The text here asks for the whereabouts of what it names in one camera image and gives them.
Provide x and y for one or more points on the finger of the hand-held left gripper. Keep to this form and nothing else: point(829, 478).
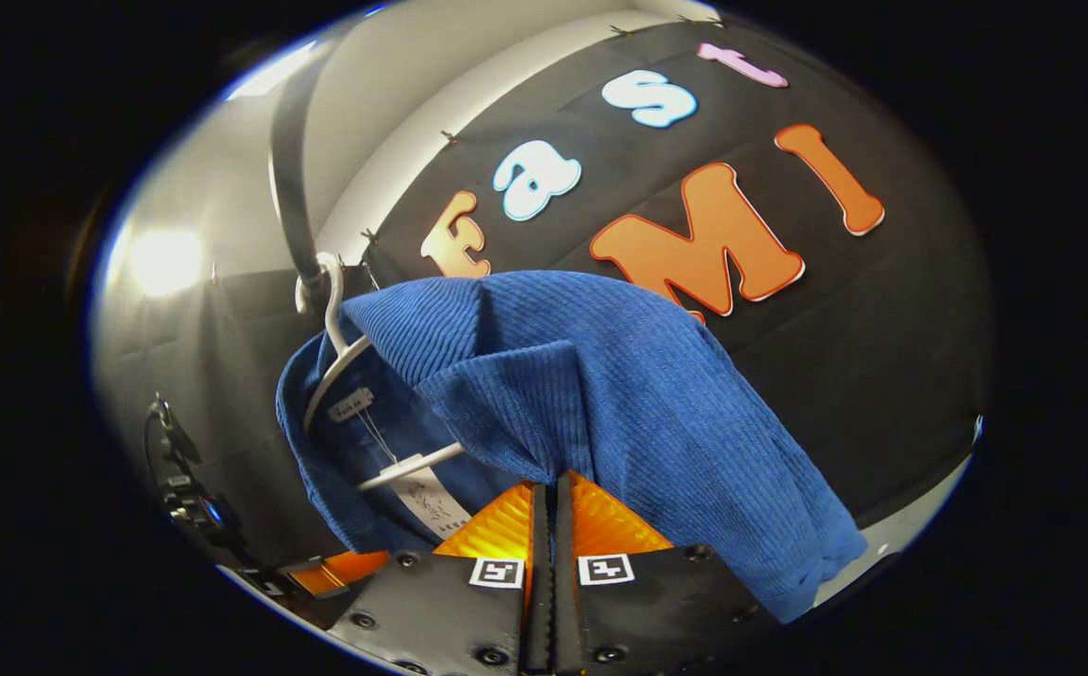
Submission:
point(337, 571)

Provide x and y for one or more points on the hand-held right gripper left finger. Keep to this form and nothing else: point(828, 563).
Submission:
point(541, 610)

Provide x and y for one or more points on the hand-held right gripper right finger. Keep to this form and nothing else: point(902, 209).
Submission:
point(566, 610)

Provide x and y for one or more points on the white plastic hanger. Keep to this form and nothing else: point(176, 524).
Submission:
point(412, 465)

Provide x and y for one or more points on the black clothes rack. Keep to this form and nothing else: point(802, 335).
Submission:
point(288, 178)

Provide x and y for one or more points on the black backdrop cloth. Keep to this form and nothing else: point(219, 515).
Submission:
point(881, 329)

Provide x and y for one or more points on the row of small black clips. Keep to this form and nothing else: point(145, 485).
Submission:
point(450, 138)

